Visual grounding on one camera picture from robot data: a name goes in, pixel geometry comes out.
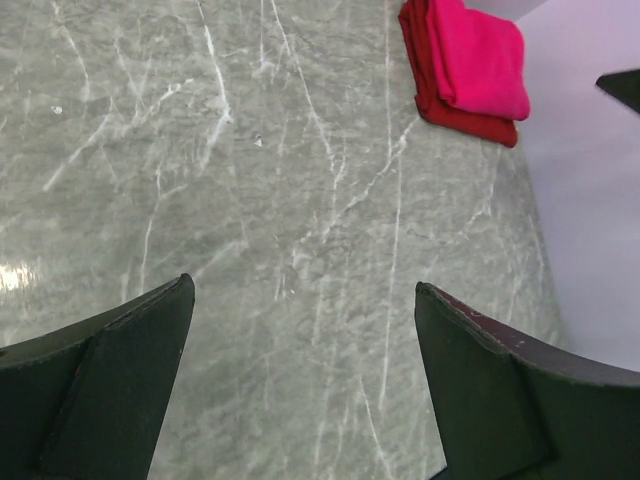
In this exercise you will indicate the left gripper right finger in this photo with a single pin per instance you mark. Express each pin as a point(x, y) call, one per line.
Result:
point(509, 406)

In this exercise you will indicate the bright red t-shirt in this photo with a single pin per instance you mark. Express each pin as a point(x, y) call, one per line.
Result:
point(478, 60)

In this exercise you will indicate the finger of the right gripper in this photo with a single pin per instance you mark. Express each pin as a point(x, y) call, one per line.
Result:
point(623, 86)

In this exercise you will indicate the folded dark red t-shirt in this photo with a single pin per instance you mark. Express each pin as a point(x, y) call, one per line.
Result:
point(430, 106)

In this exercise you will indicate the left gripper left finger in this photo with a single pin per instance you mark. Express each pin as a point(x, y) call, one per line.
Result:
point(88, 401)

